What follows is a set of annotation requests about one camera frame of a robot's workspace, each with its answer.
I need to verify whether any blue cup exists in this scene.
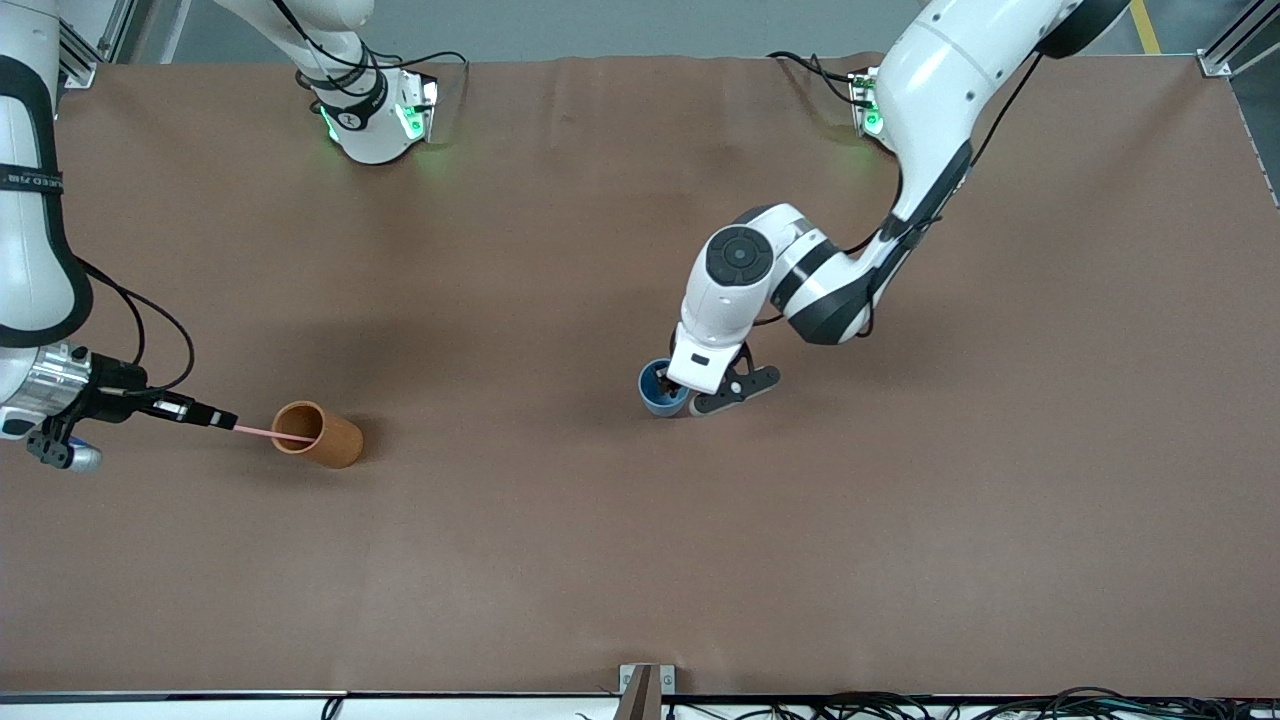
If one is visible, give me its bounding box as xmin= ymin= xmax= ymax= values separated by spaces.
xmin=638 ymin=358 xmax=693 ymax=418

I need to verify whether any orange cup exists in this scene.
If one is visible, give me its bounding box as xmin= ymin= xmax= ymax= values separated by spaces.
xmin=270 ymin=400 xmax=365 ymax=470

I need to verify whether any brown table cover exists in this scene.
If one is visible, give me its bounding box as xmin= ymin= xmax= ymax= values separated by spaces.
xmin=0 ymin=52 xmax=1280 ymax=698

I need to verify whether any yellow floor tape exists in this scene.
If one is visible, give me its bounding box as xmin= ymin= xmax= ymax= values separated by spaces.
xmin=1127 ymin=0 xmax=1163 ymax=55

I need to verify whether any black left base cable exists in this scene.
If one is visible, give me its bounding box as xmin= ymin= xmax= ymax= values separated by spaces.
xmin=767 ymin=50 xmax=873 ymax=107

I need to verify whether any black base cable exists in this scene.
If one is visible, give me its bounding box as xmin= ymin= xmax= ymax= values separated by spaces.
xmin=270 ymin=0 xmax=471 ymax=113
xmin=767 ymin=50 xmax=873 ymax=107

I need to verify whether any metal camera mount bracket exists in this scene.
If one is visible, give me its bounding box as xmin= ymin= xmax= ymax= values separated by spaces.
xmin=618 ymin=663 xmax=676 ymax=720

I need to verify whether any aluminium frame post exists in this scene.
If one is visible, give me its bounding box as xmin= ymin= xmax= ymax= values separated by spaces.
xmin=1195 ymin=0 xmax=1280 ymax=79
xmin=55 ymin=0 xmax=138 ymax=89

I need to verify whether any black cable bundle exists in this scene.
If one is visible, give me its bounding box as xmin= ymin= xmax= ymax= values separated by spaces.
xmin=668 ymin=686 xmax=1280 ymax=720

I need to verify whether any black right base cable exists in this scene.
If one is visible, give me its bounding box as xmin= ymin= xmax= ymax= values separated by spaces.
xmin=270 ymin=0 xmax=471 ymax=113

